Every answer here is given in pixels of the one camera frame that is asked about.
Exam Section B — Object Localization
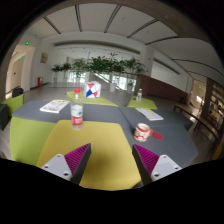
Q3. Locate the black chair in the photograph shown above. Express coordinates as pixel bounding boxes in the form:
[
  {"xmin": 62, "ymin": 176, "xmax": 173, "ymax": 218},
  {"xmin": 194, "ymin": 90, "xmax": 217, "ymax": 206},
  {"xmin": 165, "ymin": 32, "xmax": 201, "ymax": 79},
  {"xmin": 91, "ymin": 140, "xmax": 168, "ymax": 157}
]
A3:
[{"xmin": 11, "ymin": 87, "xmax": 25, "ymax": 98}]

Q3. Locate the long wooden bench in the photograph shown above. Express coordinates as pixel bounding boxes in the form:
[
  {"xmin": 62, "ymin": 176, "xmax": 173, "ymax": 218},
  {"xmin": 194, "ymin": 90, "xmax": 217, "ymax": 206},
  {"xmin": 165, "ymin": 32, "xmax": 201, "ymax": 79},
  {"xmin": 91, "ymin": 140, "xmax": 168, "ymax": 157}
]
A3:
[{"xmin": 173, "ymin": 103, "xmax": 223, "ymax": 148}]

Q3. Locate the framed wall picture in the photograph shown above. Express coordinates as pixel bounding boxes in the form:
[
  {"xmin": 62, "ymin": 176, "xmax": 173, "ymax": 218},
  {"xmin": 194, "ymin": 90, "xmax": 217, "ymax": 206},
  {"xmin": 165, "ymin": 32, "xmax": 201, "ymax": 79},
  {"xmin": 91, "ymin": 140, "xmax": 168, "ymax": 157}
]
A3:
[{"xmin": 40, "ymin": 52, "xmax": 49, "ymax": 64}]

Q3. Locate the small clear water bottle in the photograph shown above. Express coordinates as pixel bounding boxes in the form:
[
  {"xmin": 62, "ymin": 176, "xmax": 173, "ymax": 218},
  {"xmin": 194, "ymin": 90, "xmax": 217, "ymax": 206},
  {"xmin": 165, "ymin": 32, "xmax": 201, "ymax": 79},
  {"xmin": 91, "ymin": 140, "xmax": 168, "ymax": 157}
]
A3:
[{"xmin": 136, "ymin": 88, "xmax": 143, "ymax": 103}]

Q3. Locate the wooden shelf unit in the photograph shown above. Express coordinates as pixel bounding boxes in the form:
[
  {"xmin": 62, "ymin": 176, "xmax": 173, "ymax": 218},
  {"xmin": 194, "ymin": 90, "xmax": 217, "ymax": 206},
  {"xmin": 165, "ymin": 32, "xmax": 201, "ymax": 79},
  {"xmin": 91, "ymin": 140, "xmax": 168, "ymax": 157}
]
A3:
[{"xmin": 201, "ymin": 78, "xmax": 224, "ymax": 134}]

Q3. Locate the dark grey chair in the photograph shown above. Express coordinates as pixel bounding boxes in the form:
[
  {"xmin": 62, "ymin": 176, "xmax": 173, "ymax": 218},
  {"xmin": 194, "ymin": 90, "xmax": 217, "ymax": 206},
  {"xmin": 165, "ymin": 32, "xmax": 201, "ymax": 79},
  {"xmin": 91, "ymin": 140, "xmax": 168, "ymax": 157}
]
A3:
[{"xmin": 0, "ymin": 103, "xmax": 10, "ymax": 131}]

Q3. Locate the flat round red coaster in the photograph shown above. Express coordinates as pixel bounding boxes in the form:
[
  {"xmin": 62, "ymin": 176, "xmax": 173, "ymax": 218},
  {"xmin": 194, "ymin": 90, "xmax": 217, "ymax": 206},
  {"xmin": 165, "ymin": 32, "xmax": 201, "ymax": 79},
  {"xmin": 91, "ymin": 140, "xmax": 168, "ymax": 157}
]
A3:
[{"xmin": 152, "ymin": 132, "xmax": 164, "ymax": 141}]

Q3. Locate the clear red-capped water bottle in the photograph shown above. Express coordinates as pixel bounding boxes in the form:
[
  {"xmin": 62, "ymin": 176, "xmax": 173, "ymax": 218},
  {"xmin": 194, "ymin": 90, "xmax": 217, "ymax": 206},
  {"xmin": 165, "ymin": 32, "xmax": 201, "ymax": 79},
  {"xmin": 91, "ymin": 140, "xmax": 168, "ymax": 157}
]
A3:
[{"xmin": 70, "ymin": 87, "xmax": 84, "ymax": 130}]

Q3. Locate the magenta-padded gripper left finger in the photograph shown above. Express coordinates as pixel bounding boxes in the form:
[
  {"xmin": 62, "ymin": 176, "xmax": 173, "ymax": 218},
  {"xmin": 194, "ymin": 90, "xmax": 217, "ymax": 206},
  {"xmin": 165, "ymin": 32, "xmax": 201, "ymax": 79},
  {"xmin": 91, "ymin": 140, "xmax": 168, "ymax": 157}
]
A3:
[{"xmin": 40, "ymin": 143, "xmax": 92, "ymax": 186}]

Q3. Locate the white cube with coloured triangles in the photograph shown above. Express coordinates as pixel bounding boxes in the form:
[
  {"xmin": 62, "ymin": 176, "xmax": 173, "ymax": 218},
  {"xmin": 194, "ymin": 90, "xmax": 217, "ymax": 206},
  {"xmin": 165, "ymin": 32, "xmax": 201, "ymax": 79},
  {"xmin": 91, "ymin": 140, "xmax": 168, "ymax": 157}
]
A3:
[{"xmin": 83, "ymin": 80, "xmax": 102, "ymax": 99}]

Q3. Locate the row of green potted plants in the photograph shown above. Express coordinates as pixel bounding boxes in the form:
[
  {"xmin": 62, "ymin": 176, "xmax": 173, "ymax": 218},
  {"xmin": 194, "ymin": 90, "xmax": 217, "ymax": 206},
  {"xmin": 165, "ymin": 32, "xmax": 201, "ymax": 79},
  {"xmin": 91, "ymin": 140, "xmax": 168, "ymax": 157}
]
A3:
[{"xmin": 50, "ymin": 53, "xmax": 146, "ymax": 94}]

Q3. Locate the red and white mug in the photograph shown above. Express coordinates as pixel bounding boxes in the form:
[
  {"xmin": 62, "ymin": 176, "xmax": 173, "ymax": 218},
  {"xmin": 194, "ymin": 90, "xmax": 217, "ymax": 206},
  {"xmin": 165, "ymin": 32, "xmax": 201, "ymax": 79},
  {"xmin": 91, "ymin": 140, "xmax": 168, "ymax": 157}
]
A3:
[{"xmin": 133, "ymin": 122, "xmax": 154, "ymax": 143}]

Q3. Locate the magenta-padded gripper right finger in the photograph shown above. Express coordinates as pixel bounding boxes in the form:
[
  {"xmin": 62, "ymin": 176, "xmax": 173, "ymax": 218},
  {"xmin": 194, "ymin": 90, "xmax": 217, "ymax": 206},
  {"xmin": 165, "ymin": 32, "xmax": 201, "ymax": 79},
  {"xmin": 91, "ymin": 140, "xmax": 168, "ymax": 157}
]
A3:
[{"xmin": 131, "ymin": 143, "xmax": 183, "ymax": 186}]

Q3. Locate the white printed magazine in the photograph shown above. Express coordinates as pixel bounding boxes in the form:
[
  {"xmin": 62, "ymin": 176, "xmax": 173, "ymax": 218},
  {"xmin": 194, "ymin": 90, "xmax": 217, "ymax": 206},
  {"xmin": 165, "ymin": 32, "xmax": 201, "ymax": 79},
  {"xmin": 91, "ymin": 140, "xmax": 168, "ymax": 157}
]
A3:
[{"xmin": 39, "ymin": 99, "xmax": 71, "ymax": 114}]

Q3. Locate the lime green chair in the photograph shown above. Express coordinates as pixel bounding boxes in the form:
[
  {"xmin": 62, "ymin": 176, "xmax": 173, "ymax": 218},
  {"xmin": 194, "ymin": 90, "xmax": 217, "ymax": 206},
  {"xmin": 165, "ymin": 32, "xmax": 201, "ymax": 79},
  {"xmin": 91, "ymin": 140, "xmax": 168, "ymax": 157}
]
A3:
[{"xmin": 0, "ymin": 93, "xmax": 25, "ymax": 118}]

